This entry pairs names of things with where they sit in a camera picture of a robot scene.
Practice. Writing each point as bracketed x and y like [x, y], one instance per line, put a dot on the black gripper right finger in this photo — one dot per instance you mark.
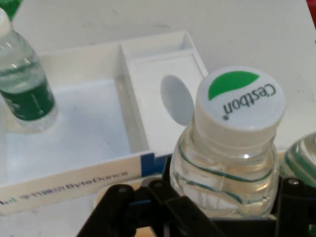
[296, 209]

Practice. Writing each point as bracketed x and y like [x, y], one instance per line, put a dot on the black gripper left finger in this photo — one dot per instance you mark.
[148, 212]

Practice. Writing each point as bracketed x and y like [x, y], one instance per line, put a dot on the green label water bottle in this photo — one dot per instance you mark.
[222, 172]
[301, 158]
[27, 98]

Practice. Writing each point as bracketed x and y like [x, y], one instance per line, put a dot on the white divided tray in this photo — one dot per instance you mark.
[86, 123]

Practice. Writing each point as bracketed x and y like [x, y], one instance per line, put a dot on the red foam block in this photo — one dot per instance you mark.
[312, 14]

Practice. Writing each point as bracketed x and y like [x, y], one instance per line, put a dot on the green foam block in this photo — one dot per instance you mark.
[13, 7]

